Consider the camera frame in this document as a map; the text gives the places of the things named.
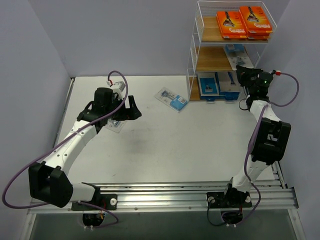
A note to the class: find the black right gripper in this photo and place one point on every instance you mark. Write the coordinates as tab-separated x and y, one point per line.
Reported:
246	75

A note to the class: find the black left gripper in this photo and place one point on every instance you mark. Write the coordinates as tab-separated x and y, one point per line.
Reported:
125	110

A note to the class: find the Harry's box white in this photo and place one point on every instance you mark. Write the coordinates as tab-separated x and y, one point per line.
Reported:
227	82

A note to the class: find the clear blister razor pack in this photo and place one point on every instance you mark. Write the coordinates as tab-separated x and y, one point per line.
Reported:
237	55
115	125
171	99

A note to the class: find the grey blue Harry's box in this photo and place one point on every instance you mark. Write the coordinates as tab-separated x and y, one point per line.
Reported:
207	85

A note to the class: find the orange Gillette box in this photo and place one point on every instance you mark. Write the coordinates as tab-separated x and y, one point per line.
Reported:
255	20
230	25
258	36

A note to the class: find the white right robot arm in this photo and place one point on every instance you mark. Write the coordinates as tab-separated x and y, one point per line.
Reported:
266	146

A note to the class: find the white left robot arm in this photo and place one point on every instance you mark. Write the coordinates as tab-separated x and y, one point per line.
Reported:
48	179

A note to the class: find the clear blister razor pack top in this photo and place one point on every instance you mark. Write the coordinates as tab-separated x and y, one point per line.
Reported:
171	99

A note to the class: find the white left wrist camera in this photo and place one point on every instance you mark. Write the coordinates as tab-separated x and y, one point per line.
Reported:
117	88

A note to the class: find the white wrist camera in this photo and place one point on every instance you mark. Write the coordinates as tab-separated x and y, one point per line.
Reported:
276	72
117	88

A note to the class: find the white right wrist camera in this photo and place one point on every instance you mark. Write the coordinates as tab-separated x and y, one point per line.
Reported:
276	72

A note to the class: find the white wire wooden shelf rack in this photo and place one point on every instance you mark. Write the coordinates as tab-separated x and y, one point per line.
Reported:
207	47

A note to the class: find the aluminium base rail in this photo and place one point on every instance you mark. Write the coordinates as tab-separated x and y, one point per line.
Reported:
192	196

